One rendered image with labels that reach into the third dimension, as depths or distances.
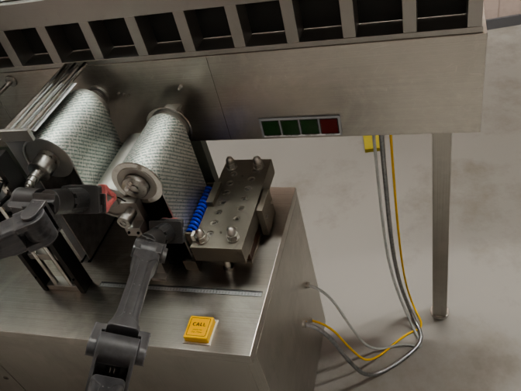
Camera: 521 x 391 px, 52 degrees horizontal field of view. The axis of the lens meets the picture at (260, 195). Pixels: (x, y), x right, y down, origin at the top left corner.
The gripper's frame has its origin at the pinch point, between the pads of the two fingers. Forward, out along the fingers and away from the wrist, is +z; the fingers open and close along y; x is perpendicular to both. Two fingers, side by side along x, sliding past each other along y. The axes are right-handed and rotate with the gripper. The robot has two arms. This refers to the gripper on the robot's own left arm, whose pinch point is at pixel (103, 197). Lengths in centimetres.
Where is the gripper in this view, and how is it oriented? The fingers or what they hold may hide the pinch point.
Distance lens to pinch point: 138.4
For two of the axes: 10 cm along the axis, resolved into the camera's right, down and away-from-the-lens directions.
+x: -0.2, -10.0, -0.5
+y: 9.5, -0.1, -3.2
